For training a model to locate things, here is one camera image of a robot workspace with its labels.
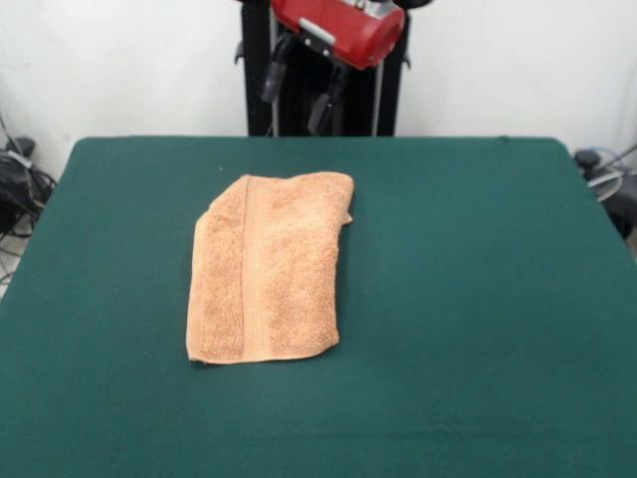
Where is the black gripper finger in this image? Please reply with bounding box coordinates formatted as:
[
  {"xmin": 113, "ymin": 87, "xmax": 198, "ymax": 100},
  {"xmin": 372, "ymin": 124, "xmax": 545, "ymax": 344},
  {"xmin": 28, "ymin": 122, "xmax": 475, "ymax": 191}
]
[
  {"xmin": 262, "ymin": 35, "xmax": 293, "ymax": 104},
  {"xmin": 307, "ymin": 63, "xmax": 347, "ymax": 134}
]

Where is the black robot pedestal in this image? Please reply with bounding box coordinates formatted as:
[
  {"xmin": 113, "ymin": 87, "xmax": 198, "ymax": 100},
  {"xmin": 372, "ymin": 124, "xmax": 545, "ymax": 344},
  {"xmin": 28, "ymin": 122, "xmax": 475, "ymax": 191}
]
[{"xmin": 233, "ymin": 0, "xmax": 434, "ymax": 138}]

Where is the black cable tangle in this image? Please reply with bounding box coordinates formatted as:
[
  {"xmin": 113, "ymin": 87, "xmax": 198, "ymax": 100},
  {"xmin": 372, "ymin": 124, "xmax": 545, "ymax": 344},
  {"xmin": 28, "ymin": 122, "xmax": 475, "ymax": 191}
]
[{"xmin": 0, "ymin": 136, "xmax": 59, "ymax": 240}]

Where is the dark green table cloth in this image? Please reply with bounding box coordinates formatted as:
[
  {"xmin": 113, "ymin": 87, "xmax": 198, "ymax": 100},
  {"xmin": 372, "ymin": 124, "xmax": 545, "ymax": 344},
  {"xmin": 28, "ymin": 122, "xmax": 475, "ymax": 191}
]
[{"xmin": 0, "ymin": 136, "xmax": 637, "ymax": 478}]

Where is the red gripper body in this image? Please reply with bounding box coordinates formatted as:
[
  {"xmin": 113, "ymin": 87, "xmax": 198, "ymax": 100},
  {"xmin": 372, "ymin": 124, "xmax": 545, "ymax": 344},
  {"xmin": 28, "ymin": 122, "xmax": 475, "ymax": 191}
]
[{"xmin": 270, "ymin": 0, "xmax": 406, "ymax": 71}]

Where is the orange terry towel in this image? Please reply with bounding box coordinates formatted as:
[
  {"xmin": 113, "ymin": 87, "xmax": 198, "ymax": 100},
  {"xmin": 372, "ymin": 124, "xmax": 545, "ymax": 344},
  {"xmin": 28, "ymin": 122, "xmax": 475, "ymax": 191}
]
[{"xmin": 186, "ymin": 171, "xmax": 355, "ymax": 365}]

